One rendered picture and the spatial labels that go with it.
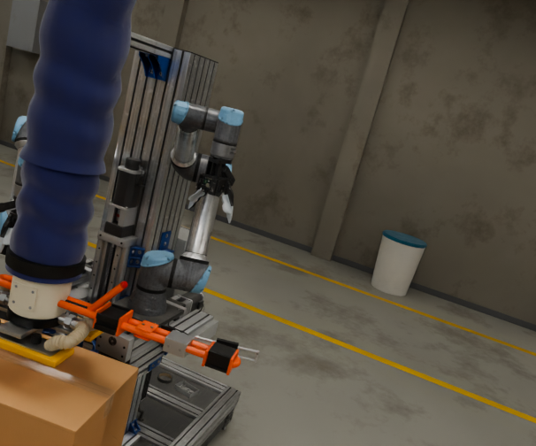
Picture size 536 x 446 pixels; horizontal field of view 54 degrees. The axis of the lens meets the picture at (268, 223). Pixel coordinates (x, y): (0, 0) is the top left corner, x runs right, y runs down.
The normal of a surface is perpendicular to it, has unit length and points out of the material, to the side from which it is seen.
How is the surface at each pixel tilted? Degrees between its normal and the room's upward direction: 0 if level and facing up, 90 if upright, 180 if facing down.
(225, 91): 90
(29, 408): 0
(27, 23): 90
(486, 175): 90
